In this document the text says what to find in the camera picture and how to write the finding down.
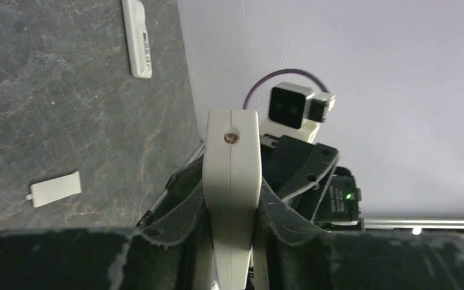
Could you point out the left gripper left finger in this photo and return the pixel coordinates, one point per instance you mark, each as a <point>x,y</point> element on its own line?
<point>169,248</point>

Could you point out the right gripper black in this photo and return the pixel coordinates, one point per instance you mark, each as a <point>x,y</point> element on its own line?
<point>291,166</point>

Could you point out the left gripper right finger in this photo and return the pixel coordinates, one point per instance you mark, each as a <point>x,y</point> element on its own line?
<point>292,253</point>

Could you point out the white remote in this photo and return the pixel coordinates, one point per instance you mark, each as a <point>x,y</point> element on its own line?
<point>231,179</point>

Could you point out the white remote control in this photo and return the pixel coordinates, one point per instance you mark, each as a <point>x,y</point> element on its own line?
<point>137,39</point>

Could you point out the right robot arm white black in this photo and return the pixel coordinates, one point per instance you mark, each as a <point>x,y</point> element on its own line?
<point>334,204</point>

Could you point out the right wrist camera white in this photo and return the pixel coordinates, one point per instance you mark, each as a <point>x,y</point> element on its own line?
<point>296,111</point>

